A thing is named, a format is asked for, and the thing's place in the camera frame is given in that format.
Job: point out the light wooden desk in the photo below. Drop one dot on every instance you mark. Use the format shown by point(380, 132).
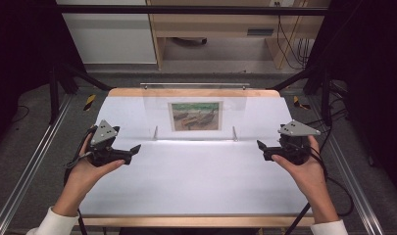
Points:
point(212, 23)

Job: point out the wooden table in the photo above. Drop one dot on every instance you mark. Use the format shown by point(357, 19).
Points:
point(127, 92)

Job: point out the dark curtain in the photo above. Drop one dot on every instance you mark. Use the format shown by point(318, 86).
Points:
point(372, 81)
point(19, 49)

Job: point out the yellow clamp right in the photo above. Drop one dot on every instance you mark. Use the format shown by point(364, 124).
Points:
point(299, 103)

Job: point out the clear acrylic picture frame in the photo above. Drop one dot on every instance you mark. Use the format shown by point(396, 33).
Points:
point(153, 111)

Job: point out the white foam mat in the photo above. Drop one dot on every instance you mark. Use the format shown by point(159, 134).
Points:
point(192, 176)

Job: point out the person's left hand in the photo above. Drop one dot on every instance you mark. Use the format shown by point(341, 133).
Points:
point(88, 176)

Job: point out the black metal stand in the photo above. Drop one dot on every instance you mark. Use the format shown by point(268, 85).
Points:
point(325, 98)
point(55, 94)

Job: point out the aluminium floor rail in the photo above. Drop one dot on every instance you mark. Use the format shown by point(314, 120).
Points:
point(353, 179)
point(32, 156)

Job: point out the yellow clamp left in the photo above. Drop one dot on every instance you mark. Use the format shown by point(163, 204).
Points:
point(89, 102)

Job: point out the yellow clamp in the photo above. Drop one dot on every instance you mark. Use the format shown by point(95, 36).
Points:
point(299, 103)
point(89, 102)

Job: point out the white cabinet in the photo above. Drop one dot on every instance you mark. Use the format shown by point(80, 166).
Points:
point(111, 36)

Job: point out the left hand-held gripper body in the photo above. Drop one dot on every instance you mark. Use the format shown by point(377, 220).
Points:
point(103, 147)

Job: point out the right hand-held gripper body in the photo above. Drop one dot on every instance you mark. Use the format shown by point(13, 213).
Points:
point(294, 147)

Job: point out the paper picture card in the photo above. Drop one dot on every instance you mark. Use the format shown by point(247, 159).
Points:
point(196, 116)

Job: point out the person's right hand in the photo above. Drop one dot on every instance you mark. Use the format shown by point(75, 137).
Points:
point(312, 176)

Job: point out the black horizontal frame bar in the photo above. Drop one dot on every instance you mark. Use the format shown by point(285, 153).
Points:
point(186, 9)

